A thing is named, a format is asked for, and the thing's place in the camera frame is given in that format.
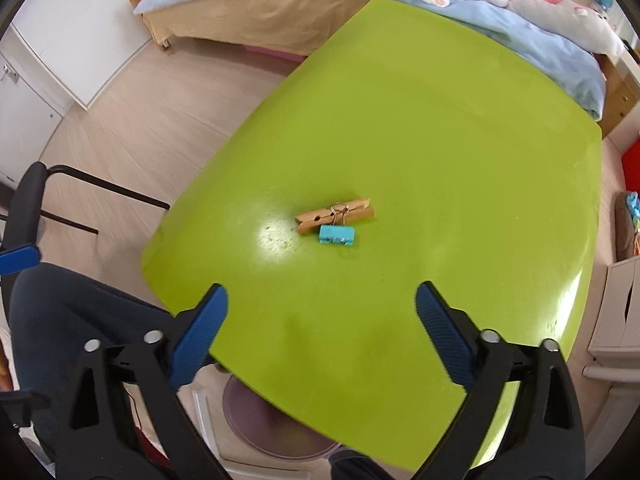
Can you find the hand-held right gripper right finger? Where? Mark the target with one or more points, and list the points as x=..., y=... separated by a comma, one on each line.
x=445, y=335

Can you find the white drawer cabinet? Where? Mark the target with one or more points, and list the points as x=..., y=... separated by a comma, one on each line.
x=617, y=310

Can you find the beige bed sheet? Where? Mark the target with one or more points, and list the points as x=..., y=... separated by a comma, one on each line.
x=250, y=22

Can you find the green table mat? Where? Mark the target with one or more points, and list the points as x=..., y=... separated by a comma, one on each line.
x=400, y=150

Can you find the pink waste bin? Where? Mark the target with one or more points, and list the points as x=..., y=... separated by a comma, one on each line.
x=270, y=435

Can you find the white wardrobe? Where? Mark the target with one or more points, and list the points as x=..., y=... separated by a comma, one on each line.
x=75, y=45

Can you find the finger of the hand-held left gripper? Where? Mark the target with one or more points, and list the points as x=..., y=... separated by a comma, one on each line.
x=17, y=261

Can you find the white unicorn plush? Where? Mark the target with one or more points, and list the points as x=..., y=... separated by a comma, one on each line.
x=565, y=20

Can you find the black chair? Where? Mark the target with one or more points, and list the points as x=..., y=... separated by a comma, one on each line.
x=30, y=200

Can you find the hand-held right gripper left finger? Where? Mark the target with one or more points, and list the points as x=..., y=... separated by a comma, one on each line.
x=200, y=330

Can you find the blue binder clip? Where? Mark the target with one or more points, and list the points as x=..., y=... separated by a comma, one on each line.
x=336, y=235

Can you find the pink box under bed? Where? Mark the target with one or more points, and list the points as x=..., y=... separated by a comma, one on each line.
x=275, y=53

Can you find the wooden clothespin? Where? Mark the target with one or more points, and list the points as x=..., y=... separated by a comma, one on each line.
x=312, y=220

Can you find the wooden bed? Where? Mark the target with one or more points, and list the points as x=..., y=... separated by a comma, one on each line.
x=620, y=95

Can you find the red storage box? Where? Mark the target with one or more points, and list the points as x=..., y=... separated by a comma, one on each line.
x=631, y=165

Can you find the person's right leg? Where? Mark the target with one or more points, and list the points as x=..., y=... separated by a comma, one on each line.
x=355, y=466

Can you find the brown pet bed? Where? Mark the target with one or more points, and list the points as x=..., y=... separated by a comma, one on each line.
x=625, y=230

